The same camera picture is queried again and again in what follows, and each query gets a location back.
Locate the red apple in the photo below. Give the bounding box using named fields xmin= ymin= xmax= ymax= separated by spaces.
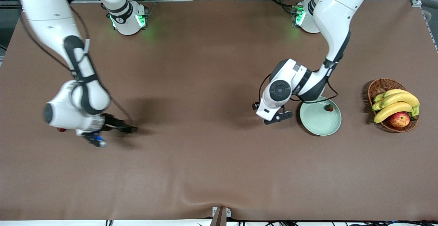
xmin=389 ymin=112 xmax=411 ymax=128

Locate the pale green round plate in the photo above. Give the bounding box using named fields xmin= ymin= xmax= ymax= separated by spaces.
xmin=299 ymin=98 xmax=342 ymax=137

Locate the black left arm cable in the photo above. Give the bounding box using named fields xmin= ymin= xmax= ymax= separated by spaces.
xmin=255 ymin=74 xmax=339 ymax=104

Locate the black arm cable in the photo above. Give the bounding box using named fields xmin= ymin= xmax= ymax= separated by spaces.
xmin=19 ymin=5 xmax=134 ymax=122
xmin=255 ymin=74 xmax=339 ymax=104

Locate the metal clamp bracket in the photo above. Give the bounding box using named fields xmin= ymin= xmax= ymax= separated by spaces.
xmin=212 ymin=206 xmax=232 ymax=217

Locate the brown wicker basket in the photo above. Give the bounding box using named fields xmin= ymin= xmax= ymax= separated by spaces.
xmin=367 ymin=78 xmax=418 ymax=133

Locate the brown table mat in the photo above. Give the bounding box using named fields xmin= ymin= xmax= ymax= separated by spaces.
xmin=0 ymin=0 xmax=438 ymax=221

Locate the brown camera pole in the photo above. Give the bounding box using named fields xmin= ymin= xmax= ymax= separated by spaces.
xmin=209 ymin=207 xmax=227 ymax=226

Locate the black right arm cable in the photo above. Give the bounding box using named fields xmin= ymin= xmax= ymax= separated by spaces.
xmin=19 ymin=5 xmax=134 ymax=122

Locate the yellow banana bunch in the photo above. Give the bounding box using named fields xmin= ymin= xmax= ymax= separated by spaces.
xmin=372 ymin=89 xmax=420 ymax=124

